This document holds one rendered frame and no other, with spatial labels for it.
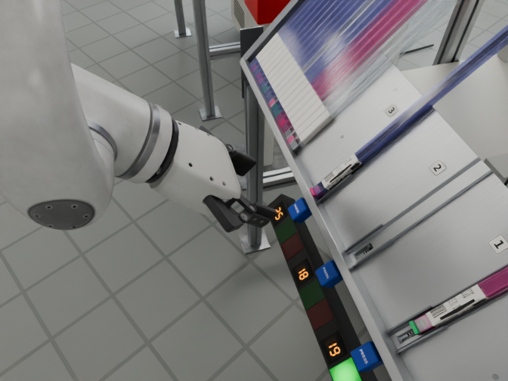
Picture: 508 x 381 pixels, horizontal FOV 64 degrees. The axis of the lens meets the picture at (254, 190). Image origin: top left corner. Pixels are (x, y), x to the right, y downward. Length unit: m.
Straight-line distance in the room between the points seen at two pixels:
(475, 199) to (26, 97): 0.43
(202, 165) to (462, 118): 0.66
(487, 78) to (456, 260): 0.70
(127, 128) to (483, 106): 0.81
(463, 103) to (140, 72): 1.60
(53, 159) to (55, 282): 1.18
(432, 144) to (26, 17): 0.43
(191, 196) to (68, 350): 0.97
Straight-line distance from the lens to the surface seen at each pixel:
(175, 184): 0.42
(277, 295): 1.30
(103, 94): 0.39
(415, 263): 0.50
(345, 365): 0.55
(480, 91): 1.07
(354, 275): 0.52
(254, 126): 0.98
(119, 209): 1.56
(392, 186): 0.54
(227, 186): 0.45
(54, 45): 0.28
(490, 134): 0.96
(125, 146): 0.39
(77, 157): 0.30
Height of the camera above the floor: 1.17
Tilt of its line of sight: 50 degrees down
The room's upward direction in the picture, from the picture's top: straight up
